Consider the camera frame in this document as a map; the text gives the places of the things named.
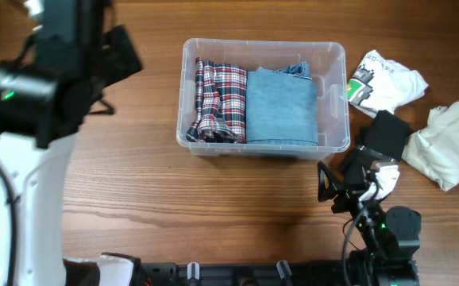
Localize cream white garment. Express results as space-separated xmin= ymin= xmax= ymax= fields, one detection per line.
xmin=402 ymin=102 xmax=459 ymax=191

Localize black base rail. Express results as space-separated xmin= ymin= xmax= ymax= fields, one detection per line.
xmin=142 ymin=261 xmax=420 ymax=286

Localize white printed t-shirt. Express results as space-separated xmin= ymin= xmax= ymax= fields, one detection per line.
xmin=347 ymin=50 xmax=429 ymax=118

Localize black garment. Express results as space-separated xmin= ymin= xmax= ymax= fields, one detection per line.
xmin=339 ymin=110 xmax=411 ymax=187

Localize red plaid shirt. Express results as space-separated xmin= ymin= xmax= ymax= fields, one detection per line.
xmin=186 ymin=58 xmax=248 ymax=144

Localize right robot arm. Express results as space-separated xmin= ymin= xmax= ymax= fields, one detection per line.
xmin=317 ymin=160 xmax=422 ymax=286

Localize right black camera cable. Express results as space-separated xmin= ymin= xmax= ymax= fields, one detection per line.
xmin=341 ymin=170 xmax=381 ymax=286

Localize clear plastic storage container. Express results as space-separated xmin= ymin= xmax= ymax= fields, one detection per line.
xmin=176 ymin=38 xmax=351 ymax=160

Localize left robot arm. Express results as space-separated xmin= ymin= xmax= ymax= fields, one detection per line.
xmin=0 ymin=0 xmax=146 ymax=286

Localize blue denim jeans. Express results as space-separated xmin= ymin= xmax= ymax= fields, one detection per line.
xmin=246 ymin=61 xmax=318 ymax=146

